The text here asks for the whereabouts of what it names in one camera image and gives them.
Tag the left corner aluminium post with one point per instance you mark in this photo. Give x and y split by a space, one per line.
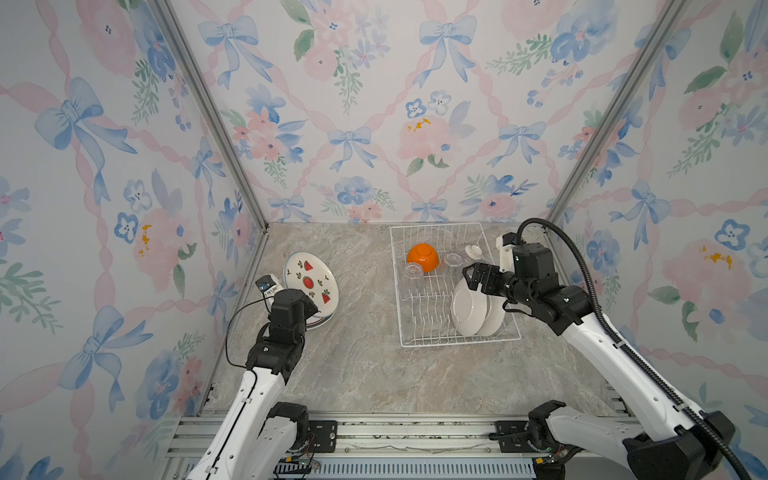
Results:
179 46

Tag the corner aluminium post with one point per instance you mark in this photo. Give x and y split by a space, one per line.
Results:
658 36
179 46

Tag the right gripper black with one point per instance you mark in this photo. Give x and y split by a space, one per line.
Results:
491 274

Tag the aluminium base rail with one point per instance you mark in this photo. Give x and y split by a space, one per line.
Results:
400 446

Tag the white wire dish rack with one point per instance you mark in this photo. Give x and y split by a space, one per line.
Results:
424 307

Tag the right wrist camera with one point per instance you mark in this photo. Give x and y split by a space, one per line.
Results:
505 244

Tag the white deep plate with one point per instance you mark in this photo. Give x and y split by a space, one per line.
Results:
469 310

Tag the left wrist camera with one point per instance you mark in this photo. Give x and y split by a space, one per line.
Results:
268 285

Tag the right corner aluminium post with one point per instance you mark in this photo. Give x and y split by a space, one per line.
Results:
658 36

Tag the striped ceramic bowl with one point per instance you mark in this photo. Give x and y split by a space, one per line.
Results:
474 252

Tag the orange bowl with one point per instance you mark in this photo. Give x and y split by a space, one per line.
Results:
424 255

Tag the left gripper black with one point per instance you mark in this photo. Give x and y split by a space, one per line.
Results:
308 307

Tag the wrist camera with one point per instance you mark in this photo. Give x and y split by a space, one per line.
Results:
268 285
505 244

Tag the clear glass cup near bowl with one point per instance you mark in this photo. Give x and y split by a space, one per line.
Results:
413 272

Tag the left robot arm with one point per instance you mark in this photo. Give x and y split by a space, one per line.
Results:
259 430

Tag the clear glass cup back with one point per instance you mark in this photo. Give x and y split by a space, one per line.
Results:
453 260

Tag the white plate green red rim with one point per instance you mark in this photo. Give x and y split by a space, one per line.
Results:
318 320

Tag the white plate strawberry pattern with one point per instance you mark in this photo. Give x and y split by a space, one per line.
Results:
307 272

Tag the white plate rear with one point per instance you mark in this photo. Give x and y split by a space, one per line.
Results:
494 317

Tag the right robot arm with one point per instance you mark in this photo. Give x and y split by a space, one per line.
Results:
672 438

